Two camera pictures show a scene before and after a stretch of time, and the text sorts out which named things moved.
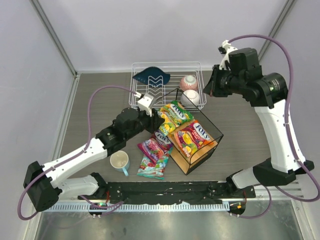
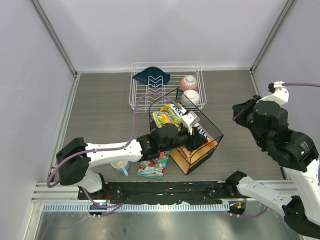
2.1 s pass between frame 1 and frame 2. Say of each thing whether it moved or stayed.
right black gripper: moved
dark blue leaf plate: stayed
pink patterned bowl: stayed
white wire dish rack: stayed
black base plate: stayed
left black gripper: moved
